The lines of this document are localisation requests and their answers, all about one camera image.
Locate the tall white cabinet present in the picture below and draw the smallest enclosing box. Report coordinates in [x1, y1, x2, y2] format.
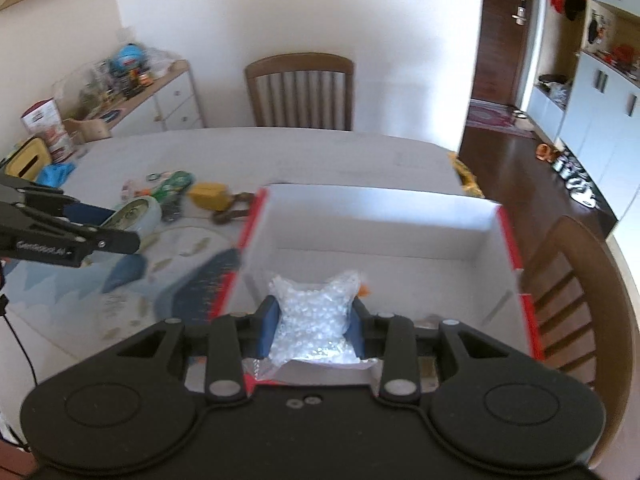
[527, 0, 640, 222]

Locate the white box with red edges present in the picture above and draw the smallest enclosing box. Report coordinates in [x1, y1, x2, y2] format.
[209, 185, 546, 386]

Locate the clear plastic bag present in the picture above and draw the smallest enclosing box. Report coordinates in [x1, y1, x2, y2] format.
[547, 82, 571, 109]

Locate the green haired doll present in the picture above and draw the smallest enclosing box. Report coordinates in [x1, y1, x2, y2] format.
[122, 172, 195, 206]

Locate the brown flower hair tie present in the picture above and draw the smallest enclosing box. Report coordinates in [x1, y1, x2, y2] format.
[212, 191, 257, 224]

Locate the blue cloth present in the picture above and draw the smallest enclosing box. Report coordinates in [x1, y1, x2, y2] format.
[36, 161, 77, 187]

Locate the wooden slat-back chair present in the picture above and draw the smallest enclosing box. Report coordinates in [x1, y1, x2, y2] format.
[244, 53, 355, 132]
[520, 216, 627, 468]

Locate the blue toy helmet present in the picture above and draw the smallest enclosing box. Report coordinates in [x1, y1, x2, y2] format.
[109, 43, 147, 74]

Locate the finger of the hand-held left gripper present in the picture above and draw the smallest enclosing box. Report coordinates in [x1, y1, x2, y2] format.
[62, 225, 142, 256]
[0, 176, 116, 226]

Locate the patterned rug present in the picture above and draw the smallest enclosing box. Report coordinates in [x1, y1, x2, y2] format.
[465, 100, 537, 139]

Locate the yellow rectangular object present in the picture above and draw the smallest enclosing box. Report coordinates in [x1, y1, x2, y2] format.
[189, 183, 230, 210]

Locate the row of small toys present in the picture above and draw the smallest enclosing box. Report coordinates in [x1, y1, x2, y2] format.
[79, 66, 156, 112]

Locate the yellow tissue box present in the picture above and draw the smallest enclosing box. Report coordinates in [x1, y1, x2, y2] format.
[1, 136, 55, 181]

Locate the row of black white shoes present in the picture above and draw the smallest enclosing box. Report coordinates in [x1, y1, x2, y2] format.
[552, 152, 599, 209]

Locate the dark brown door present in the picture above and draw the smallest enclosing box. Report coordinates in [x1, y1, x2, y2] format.
[471, 0, 535, 106]

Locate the yellow packet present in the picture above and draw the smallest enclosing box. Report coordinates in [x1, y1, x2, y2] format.
[447, 152, 482, 197]

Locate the black cable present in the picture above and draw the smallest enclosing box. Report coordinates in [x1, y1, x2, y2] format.
[0, 260, 39, 387]

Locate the bubble wrap packet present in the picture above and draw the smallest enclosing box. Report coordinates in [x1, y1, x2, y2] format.
[255, 270, 373, 376]

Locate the white sideboard with wooden top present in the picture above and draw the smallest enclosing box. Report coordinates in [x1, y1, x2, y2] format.
[62, 59, 207, 137]

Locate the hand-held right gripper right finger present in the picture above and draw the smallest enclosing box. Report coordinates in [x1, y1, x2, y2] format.
[347, 297, 506, 403]

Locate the white plastic bag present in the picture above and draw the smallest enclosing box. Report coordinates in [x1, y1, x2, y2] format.
[144, 47, 174, 79]

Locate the red white carton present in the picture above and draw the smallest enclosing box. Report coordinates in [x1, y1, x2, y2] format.
[20, 99, 74, 163]

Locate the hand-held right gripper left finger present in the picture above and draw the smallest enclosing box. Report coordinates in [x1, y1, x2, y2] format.
[117, 296, 282, 403]

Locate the printed blue placemat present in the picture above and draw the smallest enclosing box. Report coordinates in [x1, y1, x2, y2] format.
[0, 225, 242, 323]

